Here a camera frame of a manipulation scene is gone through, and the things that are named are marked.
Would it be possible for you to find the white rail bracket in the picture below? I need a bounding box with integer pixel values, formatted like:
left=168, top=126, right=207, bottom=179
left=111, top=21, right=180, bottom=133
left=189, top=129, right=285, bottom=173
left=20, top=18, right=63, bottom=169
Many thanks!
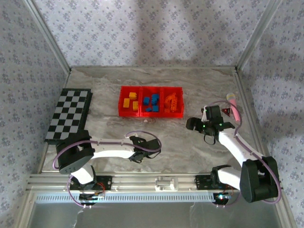
left=155, top=177, right=179, bottom=192

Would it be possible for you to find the grey metal panel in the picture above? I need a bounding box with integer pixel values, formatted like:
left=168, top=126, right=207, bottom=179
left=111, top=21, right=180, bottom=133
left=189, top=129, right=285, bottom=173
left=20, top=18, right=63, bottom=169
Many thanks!
left=30, top=201, right=289, bottom=228

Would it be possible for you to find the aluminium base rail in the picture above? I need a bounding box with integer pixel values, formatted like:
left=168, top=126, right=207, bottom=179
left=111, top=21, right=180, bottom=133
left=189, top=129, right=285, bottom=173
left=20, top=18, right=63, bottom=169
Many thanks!
left=26, top=172, right=285, bottom=192

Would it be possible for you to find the pink toy microphone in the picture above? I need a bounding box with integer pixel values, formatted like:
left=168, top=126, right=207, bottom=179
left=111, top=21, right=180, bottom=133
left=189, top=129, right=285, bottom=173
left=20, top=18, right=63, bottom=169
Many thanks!
left=226, top=92, right=240, bottom=122

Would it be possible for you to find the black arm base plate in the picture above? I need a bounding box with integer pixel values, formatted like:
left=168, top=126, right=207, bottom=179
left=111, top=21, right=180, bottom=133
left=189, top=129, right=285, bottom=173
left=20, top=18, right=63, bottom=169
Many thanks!
left=70, top=175, right=113, bottom=191
left=195, top=175, right=239, bottom=190

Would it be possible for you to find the curved orange lego piece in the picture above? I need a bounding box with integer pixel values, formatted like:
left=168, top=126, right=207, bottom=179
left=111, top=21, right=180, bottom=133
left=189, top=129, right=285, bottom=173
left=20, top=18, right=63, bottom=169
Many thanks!
left=165, top=93, right=179, bottom=103

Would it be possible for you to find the black and grey chessboard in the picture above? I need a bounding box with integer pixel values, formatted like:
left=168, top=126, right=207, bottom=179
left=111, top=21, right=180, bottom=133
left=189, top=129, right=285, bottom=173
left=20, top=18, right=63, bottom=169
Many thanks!
left=44, top=88, right=93, bottom=145

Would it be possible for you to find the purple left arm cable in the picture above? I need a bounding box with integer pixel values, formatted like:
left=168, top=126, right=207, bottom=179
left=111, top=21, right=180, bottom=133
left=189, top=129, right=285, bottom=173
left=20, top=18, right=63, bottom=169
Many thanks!
left=53, top=131, right=162, bottom=209

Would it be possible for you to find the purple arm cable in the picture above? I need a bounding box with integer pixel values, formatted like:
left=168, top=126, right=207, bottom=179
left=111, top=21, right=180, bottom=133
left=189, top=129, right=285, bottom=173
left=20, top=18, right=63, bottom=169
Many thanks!
left=205, top=100, right=281, bottom=209
left=53, top=131, right=162, bottom=209

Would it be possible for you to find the white slotted cable duct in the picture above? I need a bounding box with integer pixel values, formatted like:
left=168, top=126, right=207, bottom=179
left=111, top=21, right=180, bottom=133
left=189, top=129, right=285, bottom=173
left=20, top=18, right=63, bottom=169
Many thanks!
left=35, top=192, right=216, bottom=203

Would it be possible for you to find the aluminium frame post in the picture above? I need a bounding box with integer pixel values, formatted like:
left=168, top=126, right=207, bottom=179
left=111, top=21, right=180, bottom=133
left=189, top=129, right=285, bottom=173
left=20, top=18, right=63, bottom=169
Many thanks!
left=237, top=0, right=283, bottom=69
left=23, top=0, right=72, bottom=72

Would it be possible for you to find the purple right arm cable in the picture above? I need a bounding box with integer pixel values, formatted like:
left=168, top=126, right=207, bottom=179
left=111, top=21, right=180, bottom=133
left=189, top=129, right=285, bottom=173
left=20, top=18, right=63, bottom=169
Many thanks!
left=205, top=100, right=281, bottom=209

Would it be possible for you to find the small circuit board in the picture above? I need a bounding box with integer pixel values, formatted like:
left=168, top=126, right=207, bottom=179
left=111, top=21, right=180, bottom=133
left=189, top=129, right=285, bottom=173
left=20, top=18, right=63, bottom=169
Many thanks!
left=213, top=192, right=235, bottom=204
left=79, top=193, right=105, bottom=203

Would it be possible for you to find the aluminium side rail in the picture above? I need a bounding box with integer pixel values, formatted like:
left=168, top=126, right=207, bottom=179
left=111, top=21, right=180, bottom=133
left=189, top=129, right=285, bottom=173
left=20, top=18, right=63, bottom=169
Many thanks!
left=234, top=67, right=278, bottom=174
left=38, top=68, right=72, bottom=174

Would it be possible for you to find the red three-compartment container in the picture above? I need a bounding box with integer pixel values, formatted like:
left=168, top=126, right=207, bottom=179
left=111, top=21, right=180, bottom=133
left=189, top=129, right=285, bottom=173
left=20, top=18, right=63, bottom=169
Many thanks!
left=118, top=85, right=185, bottom=118

